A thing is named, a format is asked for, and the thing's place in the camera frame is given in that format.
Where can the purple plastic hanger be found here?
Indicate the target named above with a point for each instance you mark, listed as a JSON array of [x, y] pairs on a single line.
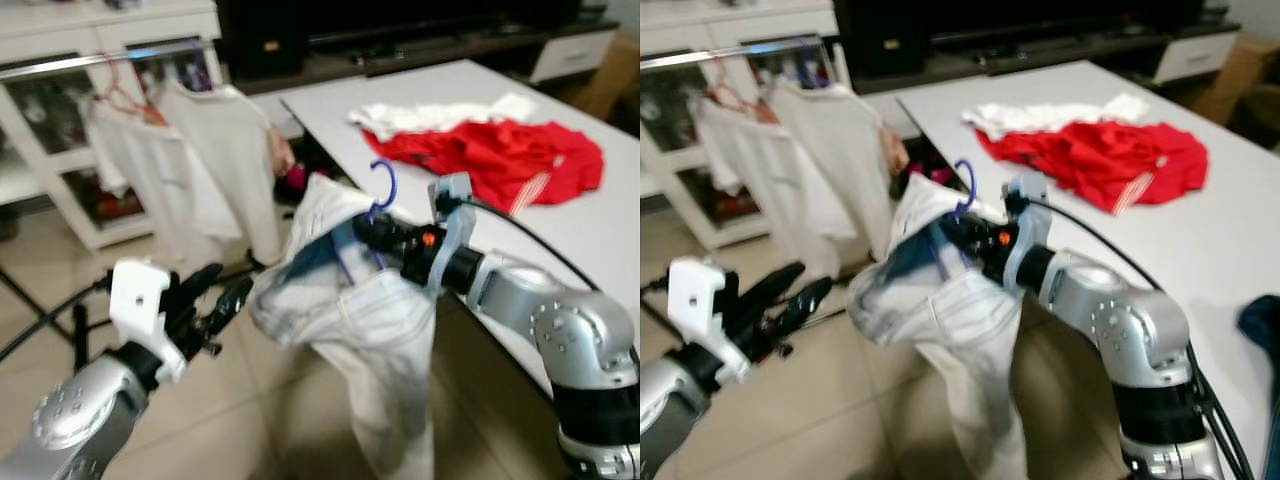
[[392, 185], [973, 185]]

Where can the red plastic hanger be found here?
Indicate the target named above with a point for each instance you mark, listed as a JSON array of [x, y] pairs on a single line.
[[725, 97], [120, 98]]

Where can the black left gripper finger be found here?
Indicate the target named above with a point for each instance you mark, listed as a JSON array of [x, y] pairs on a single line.
[[200, 280], [808, 303], [230, 300], [778, 283]]

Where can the red garment white stripes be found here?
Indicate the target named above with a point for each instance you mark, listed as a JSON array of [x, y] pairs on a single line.
[[1100, 160], [500, 160]]

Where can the black television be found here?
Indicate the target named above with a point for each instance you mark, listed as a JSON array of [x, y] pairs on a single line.
[[440, 15], [1060, 15]]

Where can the white low television bench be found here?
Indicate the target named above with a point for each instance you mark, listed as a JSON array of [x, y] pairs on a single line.
[[570, 55], [1190, 55]]

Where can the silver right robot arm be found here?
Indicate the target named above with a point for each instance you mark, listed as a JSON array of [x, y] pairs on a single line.
[[570, 340], [1140, 330]]

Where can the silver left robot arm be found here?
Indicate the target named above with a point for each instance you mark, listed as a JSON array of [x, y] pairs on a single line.
[[670, 410], [70, 420]]

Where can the white crumpled garment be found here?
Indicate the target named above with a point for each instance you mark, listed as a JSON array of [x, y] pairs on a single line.
[[1040, 115], [420, 115]]

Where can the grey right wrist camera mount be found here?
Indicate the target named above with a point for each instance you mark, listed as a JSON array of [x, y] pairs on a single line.
[[450, 190], [1025, 192]]

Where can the dark blue denim garment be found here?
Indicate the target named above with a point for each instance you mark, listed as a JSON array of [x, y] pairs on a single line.
[[1262, 380]]

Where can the white T-shirt small grey print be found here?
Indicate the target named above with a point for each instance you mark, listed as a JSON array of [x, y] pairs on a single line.
[[760, 180], [150, 180]]

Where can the chrome clothes rail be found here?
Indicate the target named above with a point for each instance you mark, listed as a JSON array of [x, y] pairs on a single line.
[[720, 55], [80, 62]]

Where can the white glass-door cabinet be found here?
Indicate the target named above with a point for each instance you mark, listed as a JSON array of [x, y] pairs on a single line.
[[100, 25], [740, 20]]

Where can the pale washed denim jeans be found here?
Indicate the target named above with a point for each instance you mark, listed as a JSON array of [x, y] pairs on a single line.
[[950, 330], [370, 330]]

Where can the white T-shirt red print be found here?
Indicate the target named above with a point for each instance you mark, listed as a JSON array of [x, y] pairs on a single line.
[[235, 150], [840, 140]]

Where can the black speaker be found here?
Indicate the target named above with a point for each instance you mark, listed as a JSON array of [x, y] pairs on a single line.
[[880, 40], [260, 40]]

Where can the plain brown cardboard box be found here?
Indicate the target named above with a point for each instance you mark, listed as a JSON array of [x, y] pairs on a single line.
[[1240, 80], [610, 80]]

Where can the white table black legs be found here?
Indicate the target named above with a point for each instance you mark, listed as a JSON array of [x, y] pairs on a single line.
[[600, 220], [1220, 230]]

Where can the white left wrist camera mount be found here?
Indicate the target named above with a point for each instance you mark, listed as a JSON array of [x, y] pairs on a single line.
[[135, 300], [695, 300]]

